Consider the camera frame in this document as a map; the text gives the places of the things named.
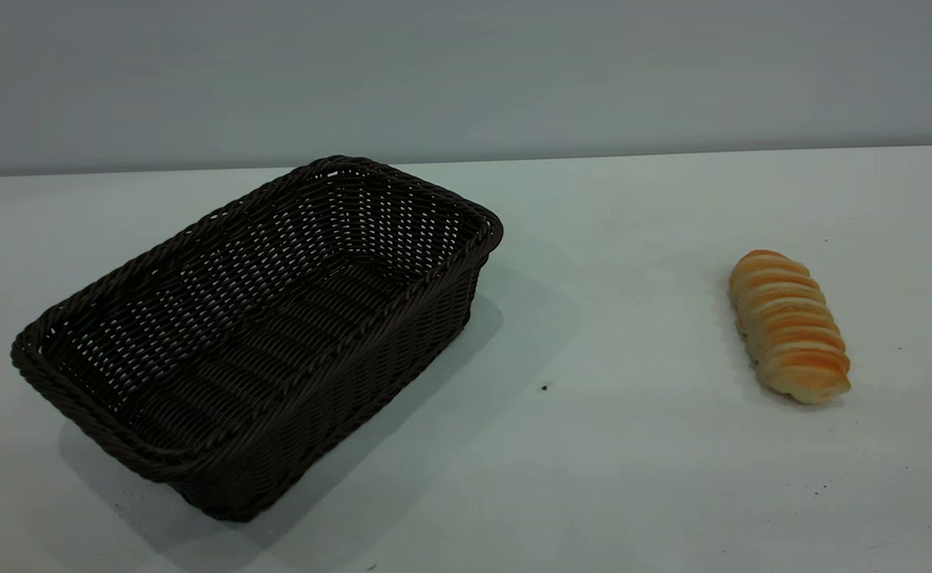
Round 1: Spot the black woven wicker basket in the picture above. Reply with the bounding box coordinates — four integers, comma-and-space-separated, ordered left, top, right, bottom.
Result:
10, 155, 505, 524

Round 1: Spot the ridged orange bread loaf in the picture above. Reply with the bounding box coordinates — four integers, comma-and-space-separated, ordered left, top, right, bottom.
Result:
728, 249, 852, 405

